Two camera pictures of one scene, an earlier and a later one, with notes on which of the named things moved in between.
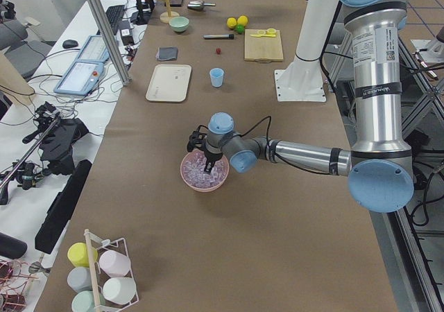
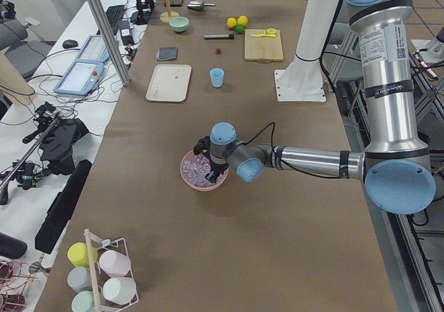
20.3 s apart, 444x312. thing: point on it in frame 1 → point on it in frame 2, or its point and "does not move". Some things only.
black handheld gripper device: [57, 136] does not move
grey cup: [80, 279] does not move
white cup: [120, 290] does not move
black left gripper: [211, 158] → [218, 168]
